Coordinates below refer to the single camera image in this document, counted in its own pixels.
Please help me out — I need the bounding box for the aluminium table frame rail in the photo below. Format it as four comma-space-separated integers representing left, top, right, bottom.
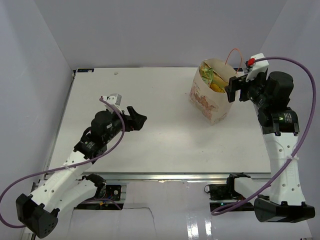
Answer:
48, 67, 270, 181

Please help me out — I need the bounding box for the brown chips bag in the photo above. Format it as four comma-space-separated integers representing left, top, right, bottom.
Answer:
200, 58, 236, 93

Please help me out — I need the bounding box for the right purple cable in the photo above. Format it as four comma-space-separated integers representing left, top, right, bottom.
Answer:
211, 56, 316, 216

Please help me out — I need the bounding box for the yellow snack packet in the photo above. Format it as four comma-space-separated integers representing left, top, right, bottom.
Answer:
210, 83, 225, 93

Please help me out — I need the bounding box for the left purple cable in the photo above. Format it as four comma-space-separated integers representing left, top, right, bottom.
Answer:
0, 96, 126, 229

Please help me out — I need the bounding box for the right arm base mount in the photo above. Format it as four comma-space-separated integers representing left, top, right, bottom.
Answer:
203, 172, 260, 212

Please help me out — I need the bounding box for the light green snack packet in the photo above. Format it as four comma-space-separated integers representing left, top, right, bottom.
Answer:
199, 63, 214, 87

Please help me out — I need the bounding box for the beige paper bag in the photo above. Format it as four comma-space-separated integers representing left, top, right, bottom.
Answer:
189, 48, 244, 125

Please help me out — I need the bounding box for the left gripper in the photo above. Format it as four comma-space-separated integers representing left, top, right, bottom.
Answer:
103, 106, 147, 143

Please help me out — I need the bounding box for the purple cable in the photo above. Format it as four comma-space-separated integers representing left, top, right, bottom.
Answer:
0, 96, 126, 229
211, 56, 316, 216

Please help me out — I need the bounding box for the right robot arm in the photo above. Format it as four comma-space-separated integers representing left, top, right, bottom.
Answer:
225, 71, 316, 223

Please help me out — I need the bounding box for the blue label sticker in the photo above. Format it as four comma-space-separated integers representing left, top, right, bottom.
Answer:
77, 68, 95, 73

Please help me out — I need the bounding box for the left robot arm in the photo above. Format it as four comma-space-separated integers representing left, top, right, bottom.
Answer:
16, 106, 147, 239

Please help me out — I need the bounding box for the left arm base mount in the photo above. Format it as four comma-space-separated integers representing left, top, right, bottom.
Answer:
81, 173, 122, 205

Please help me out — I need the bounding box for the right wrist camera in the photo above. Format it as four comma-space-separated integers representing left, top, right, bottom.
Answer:
245, 53, 269, 82

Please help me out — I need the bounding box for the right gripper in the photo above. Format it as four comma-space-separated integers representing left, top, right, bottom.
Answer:
225, 70, 270, 108

